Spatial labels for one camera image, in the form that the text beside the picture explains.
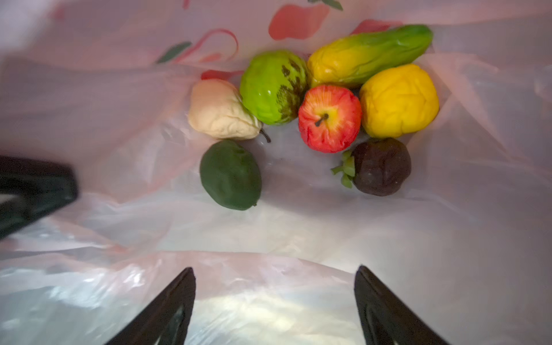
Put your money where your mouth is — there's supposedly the pink printed plastic bag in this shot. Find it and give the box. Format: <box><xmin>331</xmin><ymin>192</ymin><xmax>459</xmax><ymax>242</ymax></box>
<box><xmin>1</xmin><ymin>1</ymin><xmax>551</xmax><ymax>344</ymax></box>

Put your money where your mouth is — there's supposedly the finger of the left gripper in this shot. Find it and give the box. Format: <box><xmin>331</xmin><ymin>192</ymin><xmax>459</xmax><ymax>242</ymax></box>
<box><xmin>1</xmin><ymin>156</ymin><xmax>79</xmax><ymax>239</ymax></box>

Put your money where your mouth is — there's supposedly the beige fruit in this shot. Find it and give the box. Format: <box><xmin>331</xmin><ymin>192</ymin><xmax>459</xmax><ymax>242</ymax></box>
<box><xmin>188</xmin><ymin>79</ymin><xmax>271</xmax><ymax>142</ymax></box>

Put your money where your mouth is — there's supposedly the dark green avocado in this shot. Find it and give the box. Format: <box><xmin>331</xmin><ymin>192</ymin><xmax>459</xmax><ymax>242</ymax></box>
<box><xmin>199</xmin><ymin>139</ymin><xmax>262</xmax><ymax>211</ymax></box>

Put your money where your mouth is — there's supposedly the green speckled guava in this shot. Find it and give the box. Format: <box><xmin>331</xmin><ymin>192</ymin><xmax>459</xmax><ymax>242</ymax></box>
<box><xmin>239</xmin><ymin>50</ymin><xmax>308</xmax><ymax>126</ymax></box>

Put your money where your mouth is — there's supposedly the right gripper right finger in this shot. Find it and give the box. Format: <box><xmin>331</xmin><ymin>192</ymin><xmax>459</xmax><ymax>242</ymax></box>
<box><xmin>354</xmin><ymin>265</ymin><xmax>448</xmax><ymax>345</ymax></box>

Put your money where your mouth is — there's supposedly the red apple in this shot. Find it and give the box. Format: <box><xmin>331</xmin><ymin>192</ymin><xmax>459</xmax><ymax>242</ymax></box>
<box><xmin>298</xmin><ymin>85</ymin><xmax>362</xmax><ymax>153</ymax></box>

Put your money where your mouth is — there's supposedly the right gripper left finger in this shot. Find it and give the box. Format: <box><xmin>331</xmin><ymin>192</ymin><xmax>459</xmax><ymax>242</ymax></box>
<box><xmin>106</xmin><ymin>267</ymin><xmax>196</xmax><ymax>345</ymax></box>

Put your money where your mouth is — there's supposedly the yellow round fruit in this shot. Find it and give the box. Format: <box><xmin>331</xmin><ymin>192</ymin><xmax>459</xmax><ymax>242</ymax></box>
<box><xmin>359</xmin><ymin>64</ymin><xmax>440</xmax><ymax>139</ymax></box>

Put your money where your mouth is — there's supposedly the dark purple mangosteen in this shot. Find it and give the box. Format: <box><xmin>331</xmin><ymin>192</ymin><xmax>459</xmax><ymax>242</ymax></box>
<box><xmin>331</xmin><ymin>138</ymin><xmax>412</xmax><ymax>196</ymax></box>

